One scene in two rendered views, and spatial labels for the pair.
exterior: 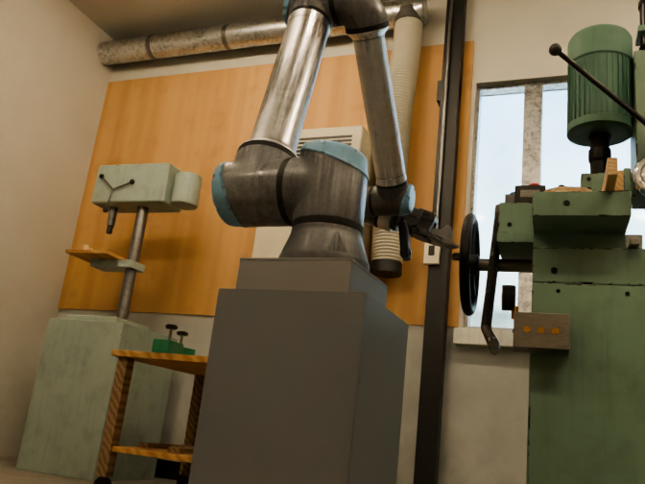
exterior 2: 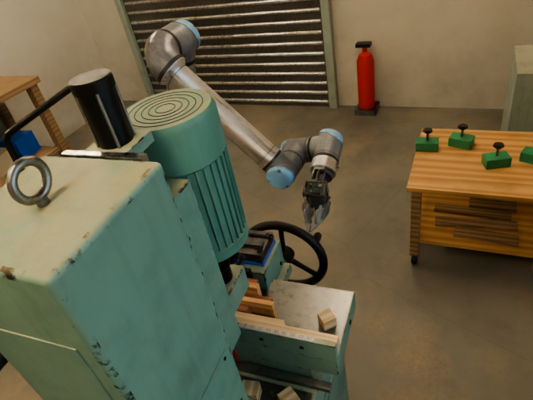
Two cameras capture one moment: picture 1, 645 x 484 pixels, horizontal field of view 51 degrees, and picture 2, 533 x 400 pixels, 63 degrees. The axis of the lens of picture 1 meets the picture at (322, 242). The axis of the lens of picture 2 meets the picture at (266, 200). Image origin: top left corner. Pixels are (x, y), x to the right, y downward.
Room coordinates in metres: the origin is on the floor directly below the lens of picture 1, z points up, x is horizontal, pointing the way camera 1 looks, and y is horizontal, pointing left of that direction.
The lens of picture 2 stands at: (1.95, -1.45, 1.80)
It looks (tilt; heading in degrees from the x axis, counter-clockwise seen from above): 36 degrees down; 97
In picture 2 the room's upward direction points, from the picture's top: 12 degrees counter-clockwise
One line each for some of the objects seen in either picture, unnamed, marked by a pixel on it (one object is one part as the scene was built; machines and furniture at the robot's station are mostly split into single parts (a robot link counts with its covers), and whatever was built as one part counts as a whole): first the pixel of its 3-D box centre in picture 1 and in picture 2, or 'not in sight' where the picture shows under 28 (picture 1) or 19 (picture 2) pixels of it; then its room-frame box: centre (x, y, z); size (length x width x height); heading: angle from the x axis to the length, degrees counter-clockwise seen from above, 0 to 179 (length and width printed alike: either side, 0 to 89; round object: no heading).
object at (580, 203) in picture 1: (558, 242); (244, 297); (1.72, -0.63, 0.87); 0.61 x 0.30 x 0.06; 160
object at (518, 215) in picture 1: (525, 226); (252, 264); (1.75, -0.55, 0.91); 0.15 x 0.14 x 0.09; 160
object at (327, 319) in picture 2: not in sight; (327, 319); (1.94, -0.77, 0.92); 0.03 x 0.03 x 0.03; 22
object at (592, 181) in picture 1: (608, 191); (222, 297); (1.71, -0.76, 1.03); 0.14 x 0.07 x 0.09; 70
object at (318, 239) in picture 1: (324, 249); not in sight; (1.35, -0.01, 0.67); 0.19 x 0.19 x 0.10
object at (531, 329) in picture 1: (540, 333); not in sight; (1.52, -0.52, 0.58); 0.12 x 0.08 x 0.08; 70
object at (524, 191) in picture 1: (525, 201); (246, 245); (1.75, -0.55, 0.99); 0.13 x 0.11 x 0.06; 160
